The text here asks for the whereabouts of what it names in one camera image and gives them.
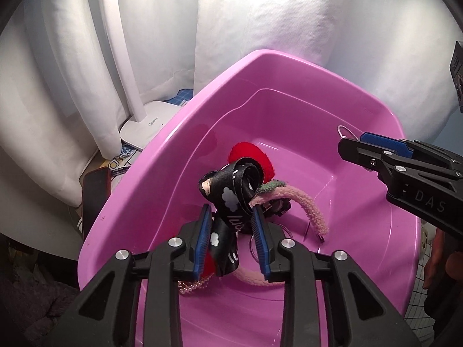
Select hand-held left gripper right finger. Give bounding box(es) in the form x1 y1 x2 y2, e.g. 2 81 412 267
252 206 420 347

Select black printed lanyard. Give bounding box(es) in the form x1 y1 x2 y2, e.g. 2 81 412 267
197 158 263 277

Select pink headband with red ears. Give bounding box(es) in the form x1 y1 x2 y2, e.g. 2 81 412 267
199 141 330 289

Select blue checked cloth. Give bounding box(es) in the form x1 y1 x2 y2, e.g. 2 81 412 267
168 88 198 108

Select small silver ring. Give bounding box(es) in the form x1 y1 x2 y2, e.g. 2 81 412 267
336 125 373 172

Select person's right hand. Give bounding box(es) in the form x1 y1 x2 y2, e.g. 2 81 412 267
429 229 463 290

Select pink plastic tub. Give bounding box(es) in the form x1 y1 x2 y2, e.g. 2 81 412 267
77 49 423 347

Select white curtain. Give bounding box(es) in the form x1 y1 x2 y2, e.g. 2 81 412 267
0 0 463 246

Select dark red phone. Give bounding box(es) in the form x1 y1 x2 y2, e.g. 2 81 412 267
81 168 111 241

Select white desk lamp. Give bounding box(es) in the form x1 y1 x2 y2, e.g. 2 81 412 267
81 0 189 150

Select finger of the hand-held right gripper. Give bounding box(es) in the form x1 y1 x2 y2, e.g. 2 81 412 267
360 132 463 167
337 136 463 186

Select large silver bangle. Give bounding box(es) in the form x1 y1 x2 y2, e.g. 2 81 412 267
248 224 312 263

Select pearl hair clip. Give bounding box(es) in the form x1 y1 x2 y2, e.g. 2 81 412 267
178 275 214 296

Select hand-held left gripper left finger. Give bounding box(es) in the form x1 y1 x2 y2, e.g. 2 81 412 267
63 204 213 347

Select black wrist watch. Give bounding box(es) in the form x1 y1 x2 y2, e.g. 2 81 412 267
266 197 292 219

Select printed paper box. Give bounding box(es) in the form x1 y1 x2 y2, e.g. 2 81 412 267
108 144 141 180

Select grey fuzzy cloth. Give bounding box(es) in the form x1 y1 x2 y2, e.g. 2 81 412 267
0 253 84 347

